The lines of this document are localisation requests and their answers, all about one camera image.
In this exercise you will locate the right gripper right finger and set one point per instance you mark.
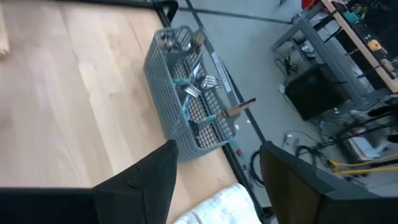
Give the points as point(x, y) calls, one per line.
point(298, 196)

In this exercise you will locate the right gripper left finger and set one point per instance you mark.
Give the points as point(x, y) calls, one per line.
point(140, 193)

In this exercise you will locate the grey plastic silverware basket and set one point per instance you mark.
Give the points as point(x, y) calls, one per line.
point(161, 93)

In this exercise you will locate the grey power strip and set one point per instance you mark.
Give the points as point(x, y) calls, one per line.
point(239, 153)

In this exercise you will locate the white folded towel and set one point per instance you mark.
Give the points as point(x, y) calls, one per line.
point(217, 205)

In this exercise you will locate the black equipment box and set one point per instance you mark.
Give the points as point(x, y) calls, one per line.
point(314, 91)

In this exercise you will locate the grey workbench with equipment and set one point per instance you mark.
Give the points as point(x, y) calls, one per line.
point(323, 53)

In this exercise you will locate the wooden workbench top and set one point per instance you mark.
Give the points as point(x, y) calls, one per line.
point(360, 43)

